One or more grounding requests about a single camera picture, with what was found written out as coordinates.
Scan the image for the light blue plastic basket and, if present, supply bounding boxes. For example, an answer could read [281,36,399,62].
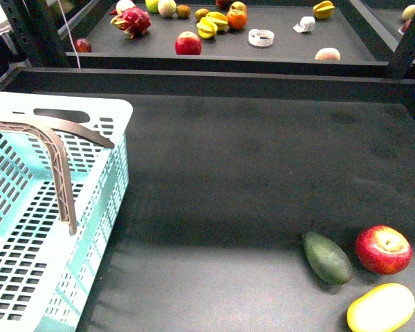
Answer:
[0,92,133,331]

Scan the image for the yellow mango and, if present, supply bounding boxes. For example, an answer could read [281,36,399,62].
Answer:
[347,283,415,331]

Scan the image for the red apple on shelf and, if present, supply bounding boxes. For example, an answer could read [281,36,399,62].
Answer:
[174,31,202,55]

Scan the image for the yellow starfruit left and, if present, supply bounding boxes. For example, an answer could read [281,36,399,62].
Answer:
[196,17,218,39]

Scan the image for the yellow starfruit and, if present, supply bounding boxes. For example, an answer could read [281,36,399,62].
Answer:
[313,1,335,20]
[205,11,228,31]
[196,17,218,39]

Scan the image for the white tape roll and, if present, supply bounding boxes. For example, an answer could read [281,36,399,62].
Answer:
[248,28,275,48]

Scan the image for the yellow starfruit behind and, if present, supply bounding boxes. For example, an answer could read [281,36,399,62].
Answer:
[205,11,228,31]

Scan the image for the orange persimmon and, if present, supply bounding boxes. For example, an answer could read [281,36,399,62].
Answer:
[226,10,248,30]

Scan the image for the brown kiwi right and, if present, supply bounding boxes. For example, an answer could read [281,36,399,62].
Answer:
[195,8,210,22]

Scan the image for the brown kiwi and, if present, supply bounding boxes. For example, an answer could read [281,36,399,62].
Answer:
[176,5,192,19]
[195,8,210,22]

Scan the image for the green avocado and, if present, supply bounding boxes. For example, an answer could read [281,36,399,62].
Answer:
[302,232,353,285]

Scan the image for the brown kiwi left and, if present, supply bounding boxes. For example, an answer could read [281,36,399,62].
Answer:
[176,5,192,19]

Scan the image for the red yellow apple behind persimmon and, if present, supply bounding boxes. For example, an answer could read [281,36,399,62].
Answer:
[230,1,248,13]

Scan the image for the pink dragon fruit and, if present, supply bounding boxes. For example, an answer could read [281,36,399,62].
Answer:
[110,7,151,39]

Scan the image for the beige round melon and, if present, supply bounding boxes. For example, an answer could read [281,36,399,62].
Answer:
[158,0,177,17]

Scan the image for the pale peach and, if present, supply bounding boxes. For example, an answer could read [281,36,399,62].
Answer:
[314,48,341,61]

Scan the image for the green apple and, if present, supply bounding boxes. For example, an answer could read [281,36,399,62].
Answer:
[145,0,159,14]

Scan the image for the white crumpled label roll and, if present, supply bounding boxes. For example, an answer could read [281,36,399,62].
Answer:
[293,16,315,33]

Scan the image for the dark red plum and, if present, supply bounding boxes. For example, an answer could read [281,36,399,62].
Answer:
[74,38,92,53]

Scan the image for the white pink fruit top left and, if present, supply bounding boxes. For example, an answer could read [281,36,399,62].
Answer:
[116,0,136,15]

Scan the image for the red apple near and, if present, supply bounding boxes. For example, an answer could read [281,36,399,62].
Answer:
[355,225,413,275]

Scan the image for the yellow starfruit far right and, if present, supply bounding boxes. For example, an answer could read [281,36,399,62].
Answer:
[313,1,335,20]

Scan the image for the pale fruit far right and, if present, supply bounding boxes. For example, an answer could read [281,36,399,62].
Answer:
[401,4,415,22]

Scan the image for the black shelf post right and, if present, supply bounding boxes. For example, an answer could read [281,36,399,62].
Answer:
[387,14,415,79]

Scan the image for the black shelf post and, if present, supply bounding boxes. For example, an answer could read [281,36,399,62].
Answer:
[387,14,415,79]
[0,0,70,68]

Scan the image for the white cable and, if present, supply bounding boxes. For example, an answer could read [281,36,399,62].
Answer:
[57,0,82,69]

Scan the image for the black shelf post left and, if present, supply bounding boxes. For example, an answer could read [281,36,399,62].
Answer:
[0,0,70,68]

